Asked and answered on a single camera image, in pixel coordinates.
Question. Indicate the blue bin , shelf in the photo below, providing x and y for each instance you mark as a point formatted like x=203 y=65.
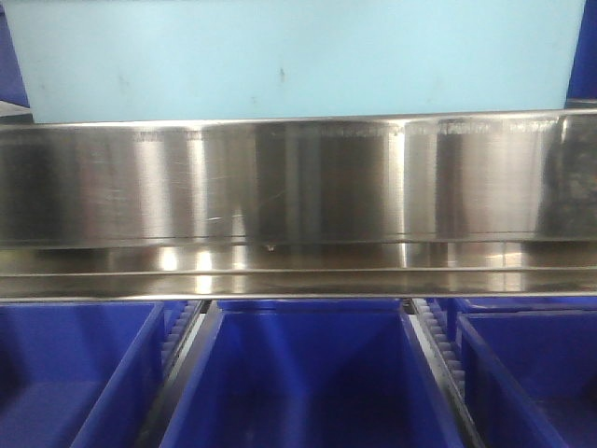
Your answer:
x=530 y=378
x=310 y=373
x=78 y=374

